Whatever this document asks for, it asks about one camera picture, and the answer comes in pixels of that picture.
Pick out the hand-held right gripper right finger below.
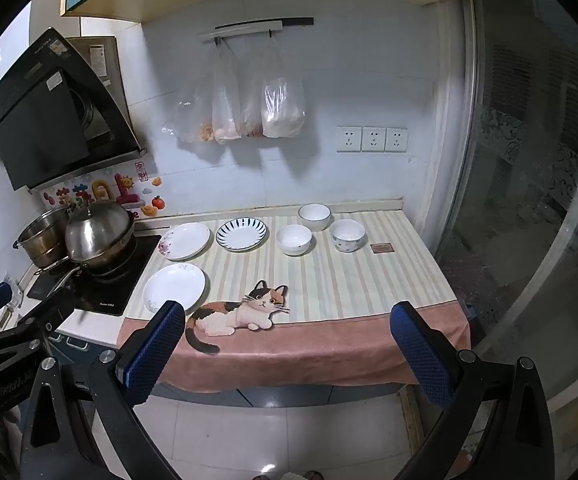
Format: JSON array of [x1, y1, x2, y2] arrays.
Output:
[[389, 301, 556, 480]]

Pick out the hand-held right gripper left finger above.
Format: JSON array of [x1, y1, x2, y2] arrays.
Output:
[[19, 301, 187, 480]]

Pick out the plain white plate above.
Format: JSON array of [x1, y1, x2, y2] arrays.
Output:
[[142, 263, 207, 313]]

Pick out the white plate with floral print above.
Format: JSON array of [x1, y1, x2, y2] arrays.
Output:
[[158, 222, 212, 261]]

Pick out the white bowl with blue print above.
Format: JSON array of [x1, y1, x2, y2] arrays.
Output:
[[330, 219, 366, 253]]

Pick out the blue striped plate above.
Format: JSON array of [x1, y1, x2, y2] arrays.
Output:
[[215, 216, 268, 252]]

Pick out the plain white bowl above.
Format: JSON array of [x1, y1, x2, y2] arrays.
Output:
[[275, 224, 313, 256]]

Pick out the white bowl with dark rim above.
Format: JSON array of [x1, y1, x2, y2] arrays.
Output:
[[297, 203, 332, 232]]

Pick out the black induction cooktop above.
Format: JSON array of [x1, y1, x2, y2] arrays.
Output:
[[26, 232, 162, 317]]

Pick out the steel stock pot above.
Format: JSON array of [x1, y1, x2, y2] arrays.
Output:
[[13, 205, 72, 268]]

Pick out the steel wok with lid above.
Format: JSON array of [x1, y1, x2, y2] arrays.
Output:
[[34, 199, 137, 301]]

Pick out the striped cat tablecloth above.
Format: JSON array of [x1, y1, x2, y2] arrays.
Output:
[[117, 208, 471, 393]]

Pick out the black range hood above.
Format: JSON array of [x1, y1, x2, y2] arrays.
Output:
[[0, 27, 148, 192]]

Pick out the glass sliding door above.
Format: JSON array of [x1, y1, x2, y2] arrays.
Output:
[[439, 0, 578, 411]]

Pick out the colourful wall stickers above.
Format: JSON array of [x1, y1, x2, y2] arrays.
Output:
[[41, 160, 166, 218]]

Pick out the white wall socket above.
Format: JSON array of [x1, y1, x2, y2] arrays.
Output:
[[361, 126, 386, 152], [336, 126, 361, 153], [385, 127, 409, 152]]

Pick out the wall hook rail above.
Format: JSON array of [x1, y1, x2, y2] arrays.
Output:
[[199, 17, 315, 41]]

